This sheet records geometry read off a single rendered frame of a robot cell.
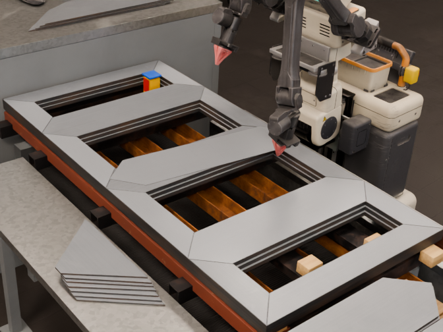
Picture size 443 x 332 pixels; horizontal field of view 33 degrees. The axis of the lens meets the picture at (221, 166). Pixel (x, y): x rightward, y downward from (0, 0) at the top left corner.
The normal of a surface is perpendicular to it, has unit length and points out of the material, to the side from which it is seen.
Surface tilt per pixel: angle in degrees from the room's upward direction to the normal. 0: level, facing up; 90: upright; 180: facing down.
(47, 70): 90
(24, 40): 0
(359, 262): 0
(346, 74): 92
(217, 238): 0
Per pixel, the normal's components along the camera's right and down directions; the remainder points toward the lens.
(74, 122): 0.05, -0.86
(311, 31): -0.74, 0.43
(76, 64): 0.62, 0.43
